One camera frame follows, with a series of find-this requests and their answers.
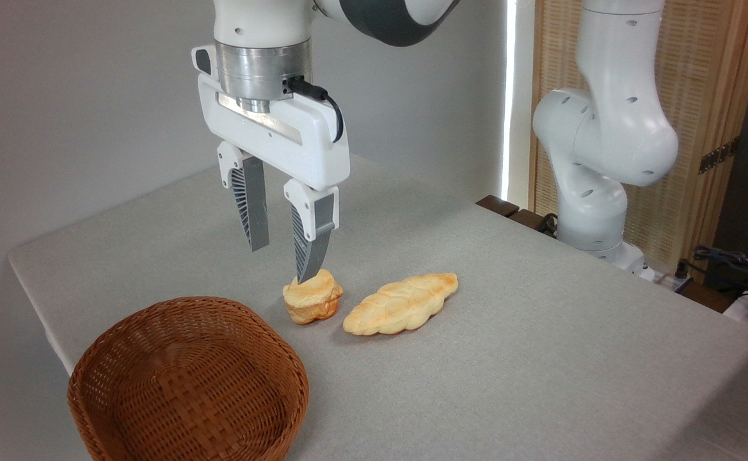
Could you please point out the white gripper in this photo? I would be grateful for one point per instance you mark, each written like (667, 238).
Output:
(284, 137)

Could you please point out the small round bread roll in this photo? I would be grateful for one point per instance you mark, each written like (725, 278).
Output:
(313, 304)

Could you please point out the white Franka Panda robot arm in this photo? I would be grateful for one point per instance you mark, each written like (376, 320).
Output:
(604, 128)

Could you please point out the long braided bread loaf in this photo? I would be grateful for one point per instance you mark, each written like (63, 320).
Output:
(399, 306)

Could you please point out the brown woven wicker basket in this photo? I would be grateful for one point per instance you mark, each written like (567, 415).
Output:
(188, 384)

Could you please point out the dark brown wooden block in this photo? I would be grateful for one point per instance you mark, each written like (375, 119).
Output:
(496, 205)

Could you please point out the grey tablecloth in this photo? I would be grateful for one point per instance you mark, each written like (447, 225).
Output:
(508, 358)

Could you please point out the white power strip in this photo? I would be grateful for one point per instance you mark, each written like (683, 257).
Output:
(668, 280)

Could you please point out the dark metal screen hinge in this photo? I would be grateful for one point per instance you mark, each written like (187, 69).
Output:
(719, 155)

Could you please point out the wooden slatted folding screen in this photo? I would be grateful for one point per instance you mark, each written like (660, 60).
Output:
(706, 64)

